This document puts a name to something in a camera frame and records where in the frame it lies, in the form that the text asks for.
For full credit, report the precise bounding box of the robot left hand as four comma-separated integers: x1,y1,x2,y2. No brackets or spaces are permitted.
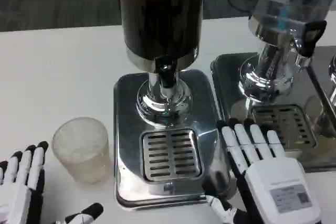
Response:
0,141,104,224

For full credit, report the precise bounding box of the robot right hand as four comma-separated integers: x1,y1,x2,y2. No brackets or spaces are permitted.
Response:
206,118,322,224

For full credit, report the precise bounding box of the steel drip grid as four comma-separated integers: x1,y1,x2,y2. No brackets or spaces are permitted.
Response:
141,129,205,182
250,104,317,154

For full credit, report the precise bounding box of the clear ribbed glass cup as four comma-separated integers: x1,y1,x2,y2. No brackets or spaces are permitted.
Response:
51,116,111,186

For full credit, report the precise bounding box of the black tap of clear dispenser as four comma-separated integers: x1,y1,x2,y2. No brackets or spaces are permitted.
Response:
301,20,328,58

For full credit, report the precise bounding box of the black tap of dark dispenser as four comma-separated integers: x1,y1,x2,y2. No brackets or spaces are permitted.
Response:
154,55,180,88

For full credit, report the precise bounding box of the clear tank drink dispenser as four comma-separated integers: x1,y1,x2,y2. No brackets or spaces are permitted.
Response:
209,0,336,173

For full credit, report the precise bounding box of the dark tank drink dispenser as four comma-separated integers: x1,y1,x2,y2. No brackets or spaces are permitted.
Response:
113,0,232,207

